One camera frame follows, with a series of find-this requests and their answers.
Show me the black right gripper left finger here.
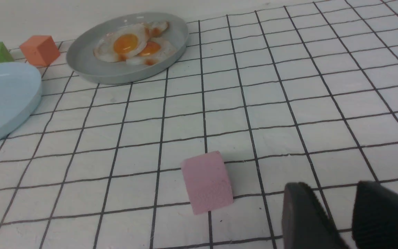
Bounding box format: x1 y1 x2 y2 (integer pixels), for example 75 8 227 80
282 182 349 249

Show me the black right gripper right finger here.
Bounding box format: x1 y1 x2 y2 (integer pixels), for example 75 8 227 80
352 181 398 249

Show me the fried egg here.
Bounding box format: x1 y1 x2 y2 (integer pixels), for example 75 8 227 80
126 37 177 66
93 24 150 63
143 21 169 38

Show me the pink foam cube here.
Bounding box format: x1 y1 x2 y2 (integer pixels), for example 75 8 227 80
181 151 234 215

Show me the white grid tablecloth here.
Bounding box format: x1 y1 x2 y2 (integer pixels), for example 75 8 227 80
0 0 398 249

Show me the grey plate with eggs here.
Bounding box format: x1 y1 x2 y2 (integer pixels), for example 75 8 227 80
66 12 189 85

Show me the orange foam cube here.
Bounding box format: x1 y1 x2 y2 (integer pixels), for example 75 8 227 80
19 35 60 67

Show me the light blue centre plate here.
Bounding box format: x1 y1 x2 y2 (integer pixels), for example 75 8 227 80
0 62 42 139

